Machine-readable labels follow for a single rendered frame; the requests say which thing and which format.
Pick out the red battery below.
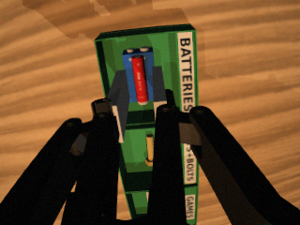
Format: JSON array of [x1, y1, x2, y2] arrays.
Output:
[[131, 55, 149, 105]]

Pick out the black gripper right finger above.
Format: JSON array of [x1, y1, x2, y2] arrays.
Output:
[[146, 66, 300, 225]]

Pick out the green bins with labels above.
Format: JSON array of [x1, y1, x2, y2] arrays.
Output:
[[94, 23, 200, 225]]

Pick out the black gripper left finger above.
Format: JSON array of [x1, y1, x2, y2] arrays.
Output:
[[0, 69, 130, 225]]

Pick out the blue 9v battery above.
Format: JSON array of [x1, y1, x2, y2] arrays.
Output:
[[122, 46, 155, 102]]

